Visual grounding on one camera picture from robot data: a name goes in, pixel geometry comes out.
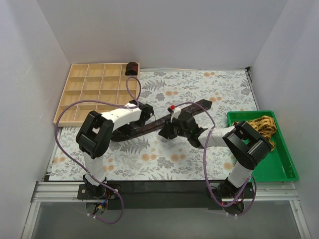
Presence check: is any rolled dark red tie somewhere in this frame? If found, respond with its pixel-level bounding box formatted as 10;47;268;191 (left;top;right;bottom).
125;62;139;76

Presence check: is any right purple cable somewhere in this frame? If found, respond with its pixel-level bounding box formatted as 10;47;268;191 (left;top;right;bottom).
171;102;257;220

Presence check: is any aluminium frame rail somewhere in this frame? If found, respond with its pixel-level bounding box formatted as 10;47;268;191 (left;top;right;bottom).
21;181;311;239

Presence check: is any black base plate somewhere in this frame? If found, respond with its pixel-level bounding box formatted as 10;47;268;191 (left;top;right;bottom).
77;180;255;212

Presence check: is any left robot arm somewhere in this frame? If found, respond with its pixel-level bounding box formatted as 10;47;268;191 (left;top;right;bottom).
76;101;154;199

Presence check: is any dark brown patterned tie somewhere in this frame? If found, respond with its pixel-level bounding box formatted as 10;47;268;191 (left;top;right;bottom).
111;99;212;142

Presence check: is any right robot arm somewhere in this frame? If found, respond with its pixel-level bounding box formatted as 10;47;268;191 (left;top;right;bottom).
159;113;273;198

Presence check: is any yellow patterned tie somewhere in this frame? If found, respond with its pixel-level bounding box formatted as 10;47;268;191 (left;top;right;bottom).
247;116;278;152

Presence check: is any wooden compartment tray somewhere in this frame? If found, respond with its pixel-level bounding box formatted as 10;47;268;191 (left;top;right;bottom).
53;63;140;127

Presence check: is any green plastic bin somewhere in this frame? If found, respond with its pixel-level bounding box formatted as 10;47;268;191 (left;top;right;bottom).
227;111;299;182

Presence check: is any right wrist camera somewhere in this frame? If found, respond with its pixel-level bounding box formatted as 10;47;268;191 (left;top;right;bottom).
168;105;181;122

